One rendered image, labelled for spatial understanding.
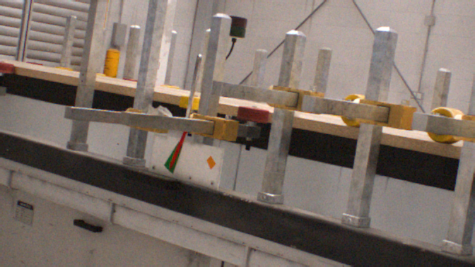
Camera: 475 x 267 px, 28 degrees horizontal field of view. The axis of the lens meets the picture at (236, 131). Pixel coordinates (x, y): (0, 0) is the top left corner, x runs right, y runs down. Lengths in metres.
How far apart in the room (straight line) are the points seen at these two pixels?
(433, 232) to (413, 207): 0.08
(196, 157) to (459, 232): 0.75
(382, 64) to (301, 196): 0.53
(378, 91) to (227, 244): 0.57
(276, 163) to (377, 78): 0.33
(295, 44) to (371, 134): 0.30
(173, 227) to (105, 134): 0.63
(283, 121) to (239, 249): 0.34
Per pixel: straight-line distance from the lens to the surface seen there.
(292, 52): 2.16
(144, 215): 2.52
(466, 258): 1.86
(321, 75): 3.50
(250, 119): 2.37
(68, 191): 2.79
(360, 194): 2.01
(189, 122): 2.24
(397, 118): 1.95
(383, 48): 2.00
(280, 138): 2.16
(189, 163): 2.35
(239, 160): 2.54
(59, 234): 3.21
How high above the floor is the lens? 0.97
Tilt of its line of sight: 3 degrees down
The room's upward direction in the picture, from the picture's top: 9 degrees clockwise
